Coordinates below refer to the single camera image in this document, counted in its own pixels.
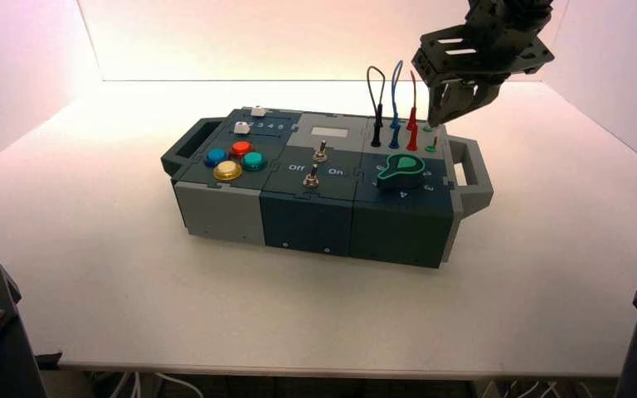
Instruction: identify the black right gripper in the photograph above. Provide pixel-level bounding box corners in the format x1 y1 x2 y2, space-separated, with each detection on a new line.
411 22 555 129

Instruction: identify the green rotary pointer knob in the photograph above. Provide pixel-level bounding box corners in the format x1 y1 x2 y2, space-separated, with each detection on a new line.
377 153 427 192

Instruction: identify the grey and teal control box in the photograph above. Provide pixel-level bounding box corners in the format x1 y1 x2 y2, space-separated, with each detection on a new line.
160 107 494 269

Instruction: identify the teal round push button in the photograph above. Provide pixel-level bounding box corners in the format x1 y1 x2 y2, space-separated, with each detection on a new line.
241 152 268 172

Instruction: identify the yellow round push button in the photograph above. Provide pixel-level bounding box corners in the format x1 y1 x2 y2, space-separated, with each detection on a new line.
212 160 244 182

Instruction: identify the blue round push button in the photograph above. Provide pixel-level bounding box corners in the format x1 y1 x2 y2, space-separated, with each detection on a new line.
204 148 230 168

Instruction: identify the red jumper wire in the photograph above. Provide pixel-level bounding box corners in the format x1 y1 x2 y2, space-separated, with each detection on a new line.
406 70 421 153

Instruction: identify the blue jumper wire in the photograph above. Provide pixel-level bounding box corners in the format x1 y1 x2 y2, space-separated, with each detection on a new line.
388 60 406 150

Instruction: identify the black jumper wire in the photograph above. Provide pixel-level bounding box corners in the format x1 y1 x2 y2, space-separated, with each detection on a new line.
367 66 387 148

